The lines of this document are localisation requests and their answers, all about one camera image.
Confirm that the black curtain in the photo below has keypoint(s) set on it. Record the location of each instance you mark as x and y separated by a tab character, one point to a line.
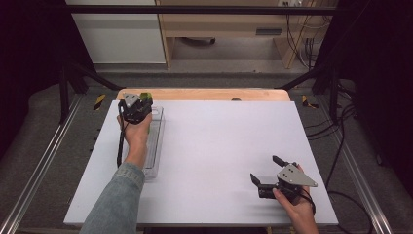
29	65
380	81

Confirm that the green phone case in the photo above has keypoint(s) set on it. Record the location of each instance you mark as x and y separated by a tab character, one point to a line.
146	97

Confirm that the wooden desk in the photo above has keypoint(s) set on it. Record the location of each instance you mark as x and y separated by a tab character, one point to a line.
224	22

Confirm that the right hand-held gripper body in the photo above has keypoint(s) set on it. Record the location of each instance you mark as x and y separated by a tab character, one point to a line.
293	180

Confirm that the white cabinet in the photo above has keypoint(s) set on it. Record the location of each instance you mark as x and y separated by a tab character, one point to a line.
118	35

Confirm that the person's right hand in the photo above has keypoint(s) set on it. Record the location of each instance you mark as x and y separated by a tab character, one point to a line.
300	208

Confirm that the white power strip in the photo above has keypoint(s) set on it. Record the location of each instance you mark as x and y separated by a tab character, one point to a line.
290	2

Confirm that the black horizontal frame bar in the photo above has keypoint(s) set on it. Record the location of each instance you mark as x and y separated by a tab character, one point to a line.
195	9

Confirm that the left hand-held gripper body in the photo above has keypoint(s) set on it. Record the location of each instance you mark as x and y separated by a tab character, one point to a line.
133	112

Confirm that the aluminium rail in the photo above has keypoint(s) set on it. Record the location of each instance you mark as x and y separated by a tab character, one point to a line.
360	182
39	165

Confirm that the yellow black tape strip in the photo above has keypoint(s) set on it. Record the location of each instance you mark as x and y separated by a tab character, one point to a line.
307	102
99	101

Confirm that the clear plastic container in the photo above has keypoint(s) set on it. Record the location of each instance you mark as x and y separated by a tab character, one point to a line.
156	143

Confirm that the person's left hand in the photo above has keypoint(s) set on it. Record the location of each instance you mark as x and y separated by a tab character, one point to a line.
136	136

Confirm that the black metal stand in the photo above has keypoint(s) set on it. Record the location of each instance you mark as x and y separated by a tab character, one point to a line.
331	84
66	87

